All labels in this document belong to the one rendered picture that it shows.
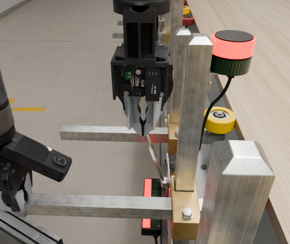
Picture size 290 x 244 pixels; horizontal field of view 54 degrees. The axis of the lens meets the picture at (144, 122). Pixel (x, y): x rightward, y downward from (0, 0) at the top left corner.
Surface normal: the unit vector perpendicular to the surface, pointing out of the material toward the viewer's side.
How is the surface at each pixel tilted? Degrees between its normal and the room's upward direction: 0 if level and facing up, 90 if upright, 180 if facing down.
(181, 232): 90
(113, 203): 0
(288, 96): 0
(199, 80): 90
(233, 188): 90
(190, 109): 90
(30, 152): 31
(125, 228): 0
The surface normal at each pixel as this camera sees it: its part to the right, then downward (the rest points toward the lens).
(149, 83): -0.05, 0.53
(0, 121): 0.83, 0.33
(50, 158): 0.52, -0.72
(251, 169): -0.03, -0.20
